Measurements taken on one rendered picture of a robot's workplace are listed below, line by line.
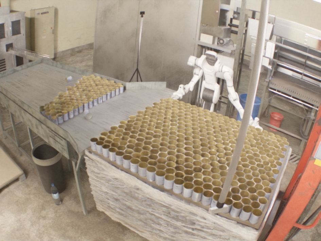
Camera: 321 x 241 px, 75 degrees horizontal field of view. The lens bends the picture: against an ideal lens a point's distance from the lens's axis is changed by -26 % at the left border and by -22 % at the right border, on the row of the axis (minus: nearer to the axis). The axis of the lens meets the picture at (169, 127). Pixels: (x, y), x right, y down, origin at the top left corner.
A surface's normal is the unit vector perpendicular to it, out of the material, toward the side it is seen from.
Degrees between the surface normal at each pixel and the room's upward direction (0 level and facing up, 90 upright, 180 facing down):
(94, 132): 0
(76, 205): 0
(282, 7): 90
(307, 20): 90
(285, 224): 90
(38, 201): 0
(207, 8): 90
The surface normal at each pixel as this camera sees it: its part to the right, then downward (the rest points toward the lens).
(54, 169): 0.74, 0.44
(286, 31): -0.54, 0.38
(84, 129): 0.09, -0.86
